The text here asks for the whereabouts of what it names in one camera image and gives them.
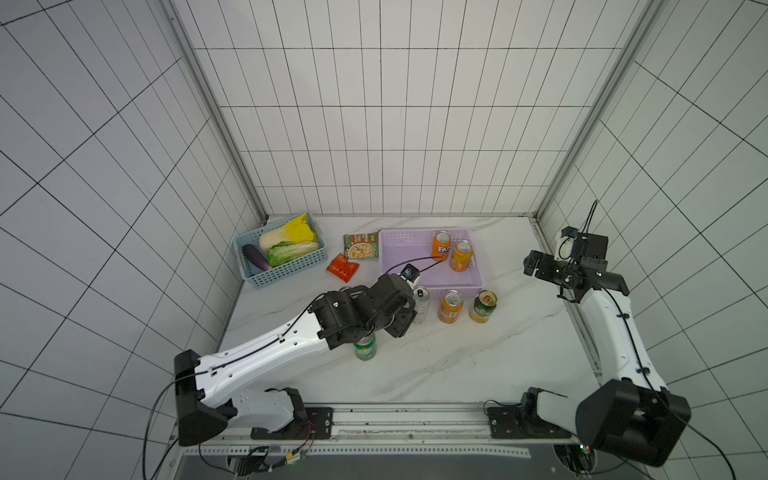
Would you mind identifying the green Sprite can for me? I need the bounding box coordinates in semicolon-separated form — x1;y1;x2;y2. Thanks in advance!
353;333;377;361

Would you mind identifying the purple plastic basket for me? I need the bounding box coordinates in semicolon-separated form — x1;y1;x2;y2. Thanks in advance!
378;227;486;296

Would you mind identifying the orange Fanta can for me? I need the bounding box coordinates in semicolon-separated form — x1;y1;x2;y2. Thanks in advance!
431;231;452;262

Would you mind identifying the orange gold can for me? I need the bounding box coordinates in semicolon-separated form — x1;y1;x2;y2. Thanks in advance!
450;240;473;272

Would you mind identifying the green gold can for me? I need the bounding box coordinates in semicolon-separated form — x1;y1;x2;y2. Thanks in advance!
469;290;498;324

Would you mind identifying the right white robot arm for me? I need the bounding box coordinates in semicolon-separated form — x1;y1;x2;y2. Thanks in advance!
521;226;691;468

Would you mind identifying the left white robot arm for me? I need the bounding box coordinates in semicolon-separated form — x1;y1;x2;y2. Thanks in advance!
173;274;416;447

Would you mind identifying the blue plastic basket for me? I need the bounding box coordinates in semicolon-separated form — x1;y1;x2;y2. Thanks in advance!
232;212;327;288

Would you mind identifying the red snack packet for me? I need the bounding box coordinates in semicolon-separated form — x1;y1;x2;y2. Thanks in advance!
326;254;360;283

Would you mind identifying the green soup mix packet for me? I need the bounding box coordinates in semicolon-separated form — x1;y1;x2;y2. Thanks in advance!
343;232;379;260

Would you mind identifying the yellow napa cabbage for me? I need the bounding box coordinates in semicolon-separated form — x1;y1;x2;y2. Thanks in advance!
259;214;316;252

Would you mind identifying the green lettuce cabbage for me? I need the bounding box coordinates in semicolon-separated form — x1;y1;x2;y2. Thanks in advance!
267;241;319;267

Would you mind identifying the purple eggplant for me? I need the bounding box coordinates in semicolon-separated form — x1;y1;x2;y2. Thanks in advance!
241;244;271;271

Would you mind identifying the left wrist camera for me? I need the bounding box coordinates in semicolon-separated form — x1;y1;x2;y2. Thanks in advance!
400;263;420;285

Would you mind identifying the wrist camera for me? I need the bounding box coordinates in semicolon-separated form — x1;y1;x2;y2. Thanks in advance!
561;226;581;239
400;263;420;285

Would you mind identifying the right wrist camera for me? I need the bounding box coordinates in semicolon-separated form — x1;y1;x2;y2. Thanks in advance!
561;226;581;239

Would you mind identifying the aluminium mounting rail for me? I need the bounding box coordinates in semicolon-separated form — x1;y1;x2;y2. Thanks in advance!
179;403;597;460

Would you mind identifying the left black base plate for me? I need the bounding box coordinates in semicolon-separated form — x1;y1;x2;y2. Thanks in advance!
251;388;334;440

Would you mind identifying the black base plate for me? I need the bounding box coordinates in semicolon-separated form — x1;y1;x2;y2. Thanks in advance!
482;387;572;440
251;388;334;440

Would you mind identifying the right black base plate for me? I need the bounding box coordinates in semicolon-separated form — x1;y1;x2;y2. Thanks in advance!
482;387;572;440

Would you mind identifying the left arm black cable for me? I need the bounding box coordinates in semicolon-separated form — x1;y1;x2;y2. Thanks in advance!
141;256;444;480

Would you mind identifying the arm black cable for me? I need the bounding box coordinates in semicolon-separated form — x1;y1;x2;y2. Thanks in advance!
141;256;444;480
557;199;739;480

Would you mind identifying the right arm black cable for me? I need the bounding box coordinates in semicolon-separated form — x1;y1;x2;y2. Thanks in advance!
557;199;739;480

